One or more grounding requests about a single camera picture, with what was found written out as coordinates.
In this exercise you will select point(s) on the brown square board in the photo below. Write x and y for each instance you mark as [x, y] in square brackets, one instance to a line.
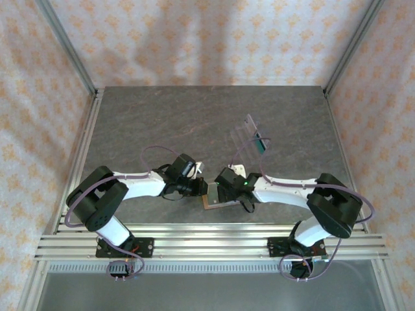
[207, 207]

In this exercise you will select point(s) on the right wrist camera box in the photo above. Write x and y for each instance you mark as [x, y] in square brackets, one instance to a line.
[238, 168]

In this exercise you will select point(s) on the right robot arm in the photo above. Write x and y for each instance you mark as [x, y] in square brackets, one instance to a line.
[282, 191]

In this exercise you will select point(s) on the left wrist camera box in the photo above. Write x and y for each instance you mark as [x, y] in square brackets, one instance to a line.
[199, 166]

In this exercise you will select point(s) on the aluminium table edge rail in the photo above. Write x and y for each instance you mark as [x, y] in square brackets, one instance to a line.
[210, 228]

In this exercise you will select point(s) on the left aluminium frame post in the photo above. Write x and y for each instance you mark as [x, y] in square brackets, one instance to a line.
[66, 43]

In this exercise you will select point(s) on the right aluminium frame post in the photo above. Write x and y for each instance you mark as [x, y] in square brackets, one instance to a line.
[354, 43]

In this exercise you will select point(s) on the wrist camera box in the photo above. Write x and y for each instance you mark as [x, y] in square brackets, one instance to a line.
[199, 166]
[238, 168]

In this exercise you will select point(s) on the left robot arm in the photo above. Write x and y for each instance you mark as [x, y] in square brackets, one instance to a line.
[142, 188]

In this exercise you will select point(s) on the grey metal panel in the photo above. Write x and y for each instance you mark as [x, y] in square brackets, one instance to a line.
[210, 291]

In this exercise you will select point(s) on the left aluminium side rail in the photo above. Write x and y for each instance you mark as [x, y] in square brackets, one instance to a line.
[85, 136]

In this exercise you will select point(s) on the teal card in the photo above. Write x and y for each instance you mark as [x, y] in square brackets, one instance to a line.
[261, 142]

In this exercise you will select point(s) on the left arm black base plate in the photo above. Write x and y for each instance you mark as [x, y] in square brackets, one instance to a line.
[146, 247]

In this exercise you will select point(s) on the clear acrylic card holder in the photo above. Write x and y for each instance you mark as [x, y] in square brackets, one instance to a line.
[246, 142]

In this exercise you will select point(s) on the right aluminium side rail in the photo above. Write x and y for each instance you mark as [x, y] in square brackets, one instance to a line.
[338, 136]

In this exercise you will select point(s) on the small green circuit board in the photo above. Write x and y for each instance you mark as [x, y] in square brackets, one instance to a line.
[319, 258]

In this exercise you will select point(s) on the aluminium mounting rail beam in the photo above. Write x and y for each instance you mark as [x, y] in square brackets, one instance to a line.
[210, 246]

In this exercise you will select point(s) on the aluminium side rail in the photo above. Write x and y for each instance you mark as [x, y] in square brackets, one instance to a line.
[85, 136]
[338, 136]

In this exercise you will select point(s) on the aluminium frame post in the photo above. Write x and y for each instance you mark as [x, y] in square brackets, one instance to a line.
[66, 43]
[354, 43]

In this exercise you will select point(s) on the black connector box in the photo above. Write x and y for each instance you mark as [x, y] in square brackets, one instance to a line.
[300, 270]
[116, 269]

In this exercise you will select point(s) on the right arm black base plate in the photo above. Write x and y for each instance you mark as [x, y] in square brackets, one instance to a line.
[275, 247]

